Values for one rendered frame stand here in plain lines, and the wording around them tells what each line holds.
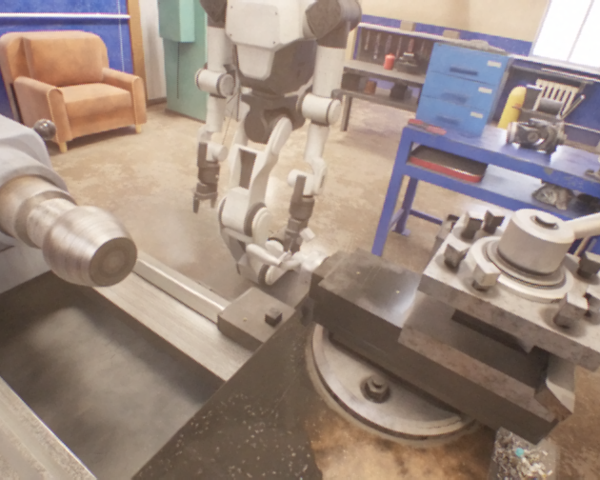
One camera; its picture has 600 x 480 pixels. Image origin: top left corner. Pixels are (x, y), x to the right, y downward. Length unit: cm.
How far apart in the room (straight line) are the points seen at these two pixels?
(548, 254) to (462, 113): 177
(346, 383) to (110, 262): 31
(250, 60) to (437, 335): 107
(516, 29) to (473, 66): 515
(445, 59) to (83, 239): 194
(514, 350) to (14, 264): 79
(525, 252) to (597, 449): 167
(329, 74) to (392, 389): 96
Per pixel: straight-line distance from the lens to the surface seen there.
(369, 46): 464
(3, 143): 63
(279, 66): 127
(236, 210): 140
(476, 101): 213
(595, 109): 733
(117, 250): 44
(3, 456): 64
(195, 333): 70
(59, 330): 93
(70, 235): 44
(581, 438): 203
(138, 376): 80
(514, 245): 41
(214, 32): 147
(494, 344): 45
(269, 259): 53
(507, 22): 726
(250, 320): 66
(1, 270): 82
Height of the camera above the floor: 135
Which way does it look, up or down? 33 degrees down
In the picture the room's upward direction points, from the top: 8 degrees clockwise
